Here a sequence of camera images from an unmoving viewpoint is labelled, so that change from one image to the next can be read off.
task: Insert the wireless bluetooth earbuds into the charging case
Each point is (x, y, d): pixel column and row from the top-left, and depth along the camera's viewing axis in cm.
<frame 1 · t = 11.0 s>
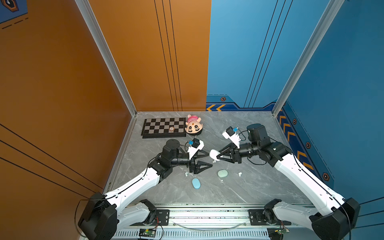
left hand: (209, 159, 69), fingers open
right hand: (218, 155, 67), fingers open
black folding chess board: (164, 127, 108), point 4 cm above the table
red white poker chip: (171, 129, 107), point 4 cm above the table
pink plush doll head: (193, 125, 104), point 9 cm above the table
mint green charging case: (223, 173, 88), point 2 cm above the table
light blue charging case: (196, 183, 85), point 2 cm above the table
small white earbud: (240, 173, 89), on the table
mint white earbud: (186, 173, 89), point 2 cm above the table

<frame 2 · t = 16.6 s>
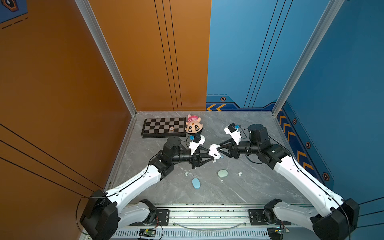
left hand: (212, 155, 68), fingers open
right hand: (218, 147, 70), fingers open
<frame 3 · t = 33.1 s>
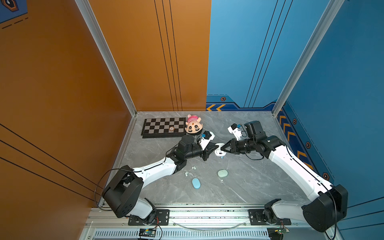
left hand: (217, 144, 77), fingers closed
right hand: (221, 149, 74), fingers closed
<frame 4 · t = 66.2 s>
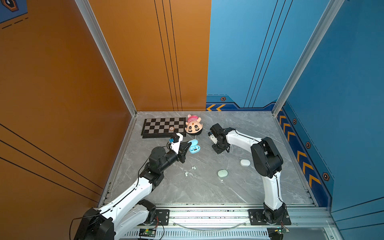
left hand: (190, 141, 75), fingers closed
right hand: (218, 149, 99), fingers open
light blue charging case: (194, 147, 76), point 23 cm above the table
white earbud charging case: (241, 162, 92), point 3 cm above the table
